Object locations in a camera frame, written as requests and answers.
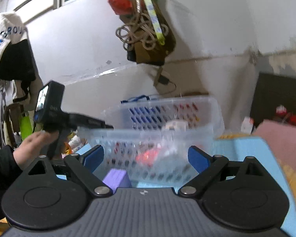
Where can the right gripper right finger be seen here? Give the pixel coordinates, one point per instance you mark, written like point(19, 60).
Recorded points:
point(209, 170)

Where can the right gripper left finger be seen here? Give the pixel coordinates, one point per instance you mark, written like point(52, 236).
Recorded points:
point(81, 168)

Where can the white bottle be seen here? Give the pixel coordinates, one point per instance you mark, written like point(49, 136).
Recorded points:
point(171, 149)

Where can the pink tissue pack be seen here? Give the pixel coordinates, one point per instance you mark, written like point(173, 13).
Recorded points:
point(148, 157)

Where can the clear plastic perforated basket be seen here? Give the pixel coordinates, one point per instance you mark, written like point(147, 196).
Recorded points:
point(137, 127)

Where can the white-haired plush doll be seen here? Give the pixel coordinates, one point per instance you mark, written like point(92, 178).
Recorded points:
point(176, 125)

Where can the person's left forearm black sleeve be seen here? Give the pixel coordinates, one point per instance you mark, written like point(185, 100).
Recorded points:
point(9, 172)

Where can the person's left hand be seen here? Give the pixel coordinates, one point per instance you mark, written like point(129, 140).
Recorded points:
point(30, 148)

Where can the small white snack packet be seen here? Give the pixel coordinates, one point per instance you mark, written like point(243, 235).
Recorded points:
point(75, 143)

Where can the purple cube box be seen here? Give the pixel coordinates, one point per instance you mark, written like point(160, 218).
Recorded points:
point(117, 178)

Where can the white black hanging garment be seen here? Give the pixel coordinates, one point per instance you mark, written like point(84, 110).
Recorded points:
point(17, 63)

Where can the pink pillow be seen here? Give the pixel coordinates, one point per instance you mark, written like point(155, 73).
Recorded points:
point(281, 138)

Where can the blue non-woven shopping bag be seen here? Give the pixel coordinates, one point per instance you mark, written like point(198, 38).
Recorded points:
point(136, 99)

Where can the red black plaid blanket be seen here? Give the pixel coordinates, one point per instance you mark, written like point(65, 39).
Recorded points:
point(284, 116)

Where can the dark wooden headboard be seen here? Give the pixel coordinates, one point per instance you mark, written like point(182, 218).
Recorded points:
point(271, 92)

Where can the black charger plug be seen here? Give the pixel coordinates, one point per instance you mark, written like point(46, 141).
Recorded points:
point(163, 80)

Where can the brown hanging bag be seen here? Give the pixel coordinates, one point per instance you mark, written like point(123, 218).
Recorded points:
point(139, 37)

